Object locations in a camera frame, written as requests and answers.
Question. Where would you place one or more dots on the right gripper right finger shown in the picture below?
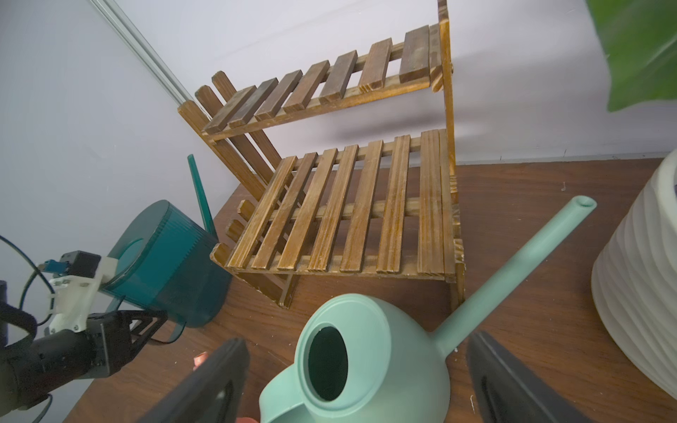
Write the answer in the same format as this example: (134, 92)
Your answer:
(508, 391)

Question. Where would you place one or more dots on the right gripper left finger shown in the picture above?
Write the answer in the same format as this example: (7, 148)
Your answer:
(211, 393)

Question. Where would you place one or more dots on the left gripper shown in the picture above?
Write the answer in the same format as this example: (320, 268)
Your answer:
(118, 337)

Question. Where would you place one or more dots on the dark teal watering can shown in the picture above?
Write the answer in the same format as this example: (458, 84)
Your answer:
(164, 264)

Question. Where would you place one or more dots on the light green watering can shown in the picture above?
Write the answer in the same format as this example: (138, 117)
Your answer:
(361, 359)

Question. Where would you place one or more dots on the wooden slatted shelf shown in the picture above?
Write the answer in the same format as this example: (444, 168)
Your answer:
(384, 210)

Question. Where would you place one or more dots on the pink watering can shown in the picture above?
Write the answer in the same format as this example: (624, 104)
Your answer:
(199, 360)

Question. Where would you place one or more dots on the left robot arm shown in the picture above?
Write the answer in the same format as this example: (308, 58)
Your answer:
(32, 368)

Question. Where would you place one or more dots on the white ribbed plant pot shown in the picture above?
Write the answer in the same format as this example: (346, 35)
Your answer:
(634, 280)

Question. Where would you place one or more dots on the green monstera plant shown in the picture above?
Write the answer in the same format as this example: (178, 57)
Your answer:
(638, 39)

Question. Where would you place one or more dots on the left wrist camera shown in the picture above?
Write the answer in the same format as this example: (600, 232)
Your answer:
(78, 276)

